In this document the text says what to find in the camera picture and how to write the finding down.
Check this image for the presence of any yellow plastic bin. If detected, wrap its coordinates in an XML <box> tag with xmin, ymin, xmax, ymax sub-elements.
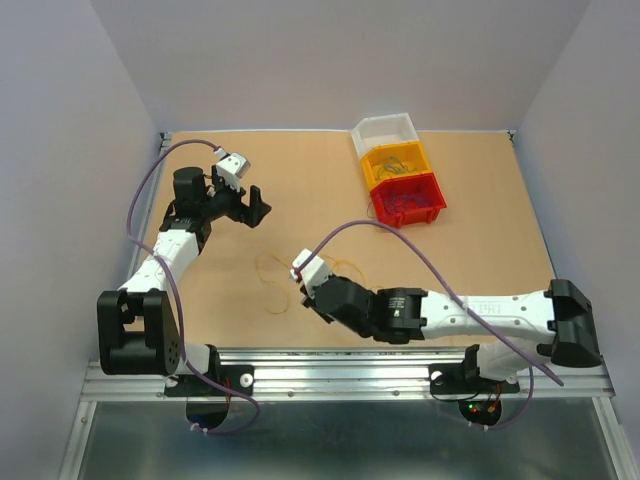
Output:
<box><xmin>360</xmin><ymin>141</ymin><xmax>433</xmax><ymax>191</ymax></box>

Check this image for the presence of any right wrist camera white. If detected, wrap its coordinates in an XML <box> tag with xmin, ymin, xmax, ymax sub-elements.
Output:
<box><xmin>289</xmin><ymin>249</ymin><xmax>332</xmax><ymax>298</ymax></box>

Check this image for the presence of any white plastic bin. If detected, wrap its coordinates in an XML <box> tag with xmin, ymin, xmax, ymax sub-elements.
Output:
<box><xmin>351</xmin><ymin>113</ymin><xmax>419</xmax><ymax>158</ymax></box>

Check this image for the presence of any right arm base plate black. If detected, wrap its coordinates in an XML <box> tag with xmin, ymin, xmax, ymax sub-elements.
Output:
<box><xmin>429</xmin><ymin>363</ymin><xmax>520</xmax><ymax>396</ymax></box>

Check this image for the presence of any red plastic bin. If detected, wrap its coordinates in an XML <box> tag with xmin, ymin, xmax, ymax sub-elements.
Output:
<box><xmin>370</xmin><ymin>173</ymin><xmax>447</xmax><ymax>229</ymax></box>

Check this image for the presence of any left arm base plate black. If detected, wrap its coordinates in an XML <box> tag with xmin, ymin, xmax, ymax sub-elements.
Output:
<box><xmin>164</xmin><ymin>364</ymin><xmax>254</xmax><ymax>398</ymax></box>

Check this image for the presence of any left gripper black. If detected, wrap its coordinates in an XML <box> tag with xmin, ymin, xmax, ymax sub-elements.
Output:
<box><xmin>200</xmin><ymin>165</ymin><xmax>271</xmax><ymax>228</ymax></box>

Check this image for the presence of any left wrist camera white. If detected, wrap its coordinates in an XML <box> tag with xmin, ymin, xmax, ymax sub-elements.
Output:
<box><xmin>214</xmin><ymin>151</ymin><xmax>251</xmax><ymax>192</ymax></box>

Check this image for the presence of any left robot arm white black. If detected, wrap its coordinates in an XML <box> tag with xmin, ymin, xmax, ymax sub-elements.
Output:
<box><xmin>97</xmin><ymin>167</ymin><xmax>271</xmax><ymax>394</ymax></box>

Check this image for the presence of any aluminium frame rail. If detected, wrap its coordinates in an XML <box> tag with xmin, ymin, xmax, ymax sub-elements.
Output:
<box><xmin>80</xmin><ymin>347</ymin><xmax>615</xmax><ymax>403</ymax></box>

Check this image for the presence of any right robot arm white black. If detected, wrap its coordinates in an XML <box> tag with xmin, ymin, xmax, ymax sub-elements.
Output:
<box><xmin>302</xmin><ymin>275</ymin><xmax>602</xmax><ymax>390</ymax></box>

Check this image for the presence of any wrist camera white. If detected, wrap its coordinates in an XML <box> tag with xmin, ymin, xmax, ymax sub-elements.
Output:
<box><xmin>289</xmin><ymin>249</ymin><xmax>332</xmax><ymax>298</ymax></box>
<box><xmin>214</xmin><ymin>151</ymin><xmax>251</xmax><ymax>192</ymax></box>

